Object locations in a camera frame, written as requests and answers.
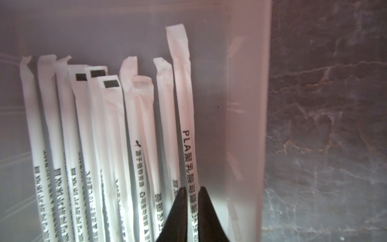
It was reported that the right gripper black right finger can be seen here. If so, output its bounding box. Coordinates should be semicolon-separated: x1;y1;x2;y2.
198;187;229;242

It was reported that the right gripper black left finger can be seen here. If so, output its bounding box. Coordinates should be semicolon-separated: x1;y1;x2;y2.
156;187;188;242

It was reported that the paper straw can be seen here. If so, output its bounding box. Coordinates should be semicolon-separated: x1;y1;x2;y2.
131;76;164;240
85;66;122;242
119;56;152;242
19;56;60;242
96;75;136;242
153;57;181;200
68;65;106;242
37;54;75;242
166;24;200;242
54;56;91;242

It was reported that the translucent plastic storage box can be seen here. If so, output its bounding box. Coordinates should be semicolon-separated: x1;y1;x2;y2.
1;1;272;242

